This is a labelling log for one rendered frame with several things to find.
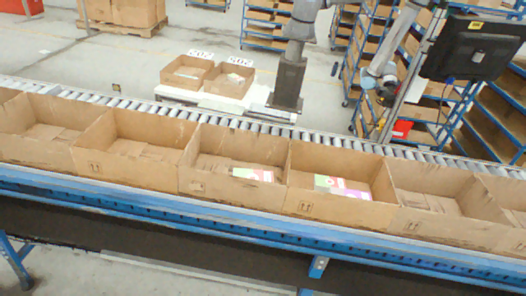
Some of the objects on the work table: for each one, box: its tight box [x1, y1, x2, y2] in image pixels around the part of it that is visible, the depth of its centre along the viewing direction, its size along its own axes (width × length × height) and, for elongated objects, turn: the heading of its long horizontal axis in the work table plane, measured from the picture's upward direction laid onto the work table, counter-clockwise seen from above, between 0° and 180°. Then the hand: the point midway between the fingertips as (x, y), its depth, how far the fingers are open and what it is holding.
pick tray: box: [159, 54, 215, 92], centre depth 225 cm, size 28×38×10 cm
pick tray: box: [204, 62, 256, 100], centre depth 223 cm, size 28×38×10 cm
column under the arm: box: [265, 53, 308, 115], centre depth 206 cm, size 26×26×33 cm
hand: (390, 109), depth 182 cm, fingers closed
